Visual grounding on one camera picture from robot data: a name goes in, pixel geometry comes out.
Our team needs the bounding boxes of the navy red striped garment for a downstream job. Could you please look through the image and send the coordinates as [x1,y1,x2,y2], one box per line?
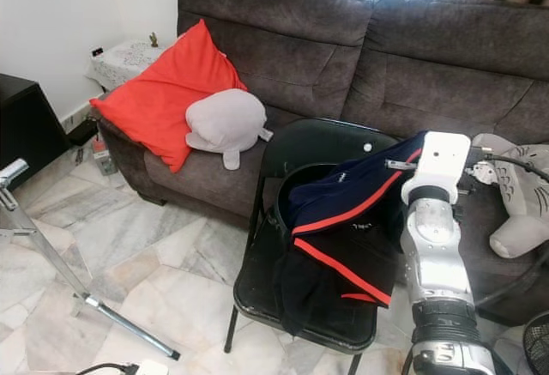
[274,130,430,337]

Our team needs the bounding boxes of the silver clothes rack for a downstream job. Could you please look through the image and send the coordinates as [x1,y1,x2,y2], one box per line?
[0,159,181,361]

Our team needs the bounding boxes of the black low cabinet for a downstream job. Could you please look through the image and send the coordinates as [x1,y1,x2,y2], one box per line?
[0,73,69,189]

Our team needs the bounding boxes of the small white red box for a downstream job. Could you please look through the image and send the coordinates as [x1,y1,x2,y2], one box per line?
[93,139,119,176]

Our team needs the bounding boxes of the white lace covered side table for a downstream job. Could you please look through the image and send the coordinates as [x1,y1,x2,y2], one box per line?
[86,39,164,93]

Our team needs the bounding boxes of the red pillow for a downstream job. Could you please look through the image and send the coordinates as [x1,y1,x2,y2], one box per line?
[90,19,248,174]

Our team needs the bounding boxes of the grey seal plush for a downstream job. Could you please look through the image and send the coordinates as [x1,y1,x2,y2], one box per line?
[185,88,274,171]

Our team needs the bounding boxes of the black folding chair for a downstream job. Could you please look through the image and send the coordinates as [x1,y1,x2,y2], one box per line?
[223,118,438,375]

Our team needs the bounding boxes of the dark brown fabric sofa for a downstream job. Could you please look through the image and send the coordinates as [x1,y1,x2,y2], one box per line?
[96,0,549,324]

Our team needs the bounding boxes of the black fan grill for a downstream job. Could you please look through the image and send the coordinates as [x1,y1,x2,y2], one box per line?
[523,311,549,375]

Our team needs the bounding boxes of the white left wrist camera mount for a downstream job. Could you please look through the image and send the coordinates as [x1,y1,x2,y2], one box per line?
[133,360,171,375]

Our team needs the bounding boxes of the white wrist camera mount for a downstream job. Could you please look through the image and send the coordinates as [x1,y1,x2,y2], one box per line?
[401,131,473,204]
[133,360,171,375]

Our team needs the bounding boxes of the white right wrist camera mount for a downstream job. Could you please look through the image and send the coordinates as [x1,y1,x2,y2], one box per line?
[401,131,473,204]

